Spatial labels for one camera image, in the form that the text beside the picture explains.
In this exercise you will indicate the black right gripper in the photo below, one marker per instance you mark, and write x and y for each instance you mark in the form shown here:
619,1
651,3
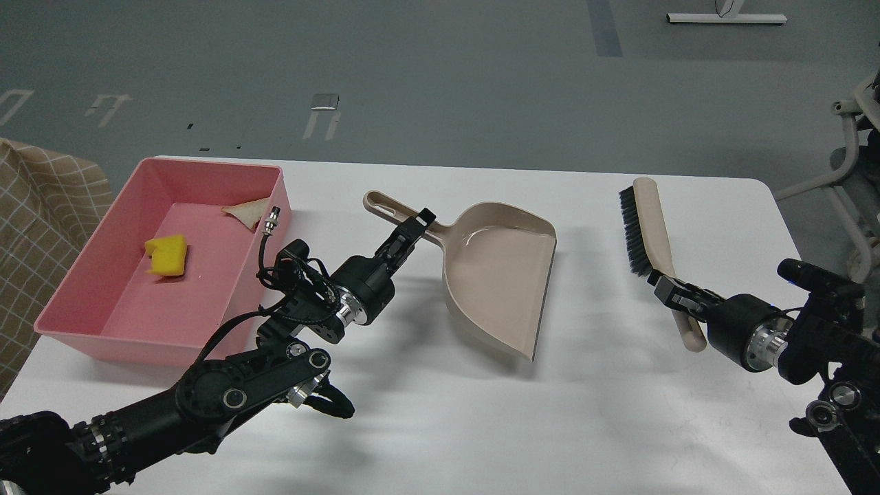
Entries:
744,328

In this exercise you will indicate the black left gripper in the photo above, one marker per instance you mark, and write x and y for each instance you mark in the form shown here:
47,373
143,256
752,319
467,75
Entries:
369,279

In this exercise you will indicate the beige plastic dustpan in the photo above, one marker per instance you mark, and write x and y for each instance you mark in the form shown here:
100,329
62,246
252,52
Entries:
497,265

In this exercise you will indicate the white desk foot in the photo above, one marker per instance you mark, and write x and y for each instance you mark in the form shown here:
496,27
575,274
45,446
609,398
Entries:
726,13

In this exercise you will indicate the brown checkered cloth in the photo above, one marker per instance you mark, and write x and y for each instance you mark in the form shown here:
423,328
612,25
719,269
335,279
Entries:
51,204

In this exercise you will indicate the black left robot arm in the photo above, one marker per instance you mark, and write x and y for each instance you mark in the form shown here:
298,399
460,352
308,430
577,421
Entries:
252,361

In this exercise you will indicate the beige brush black bristles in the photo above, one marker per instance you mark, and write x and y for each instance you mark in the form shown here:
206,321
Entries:
648,248

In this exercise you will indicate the grey floor socket plate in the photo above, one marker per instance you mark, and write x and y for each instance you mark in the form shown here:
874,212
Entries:
325,102

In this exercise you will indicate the yellow sponge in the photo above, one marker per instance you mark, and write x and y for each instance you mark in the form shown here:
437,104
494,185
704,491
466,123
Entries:
167,255

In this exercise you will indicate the bread slice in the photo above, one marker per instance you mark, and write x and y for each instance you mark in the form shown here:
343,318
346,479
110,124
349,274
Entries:
249,213

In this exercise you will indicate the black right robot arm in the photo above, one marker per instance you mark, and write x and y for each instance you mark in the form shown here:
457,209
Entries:
822,338

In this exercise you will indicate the grey office chair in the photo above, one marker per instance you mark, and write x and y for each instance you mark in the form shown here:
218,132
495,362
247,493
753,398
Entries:
846,186

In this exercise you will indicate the pink plastic bin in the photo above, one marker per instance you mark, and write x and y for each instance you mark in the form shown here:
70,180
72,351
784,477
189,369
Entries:
109,307

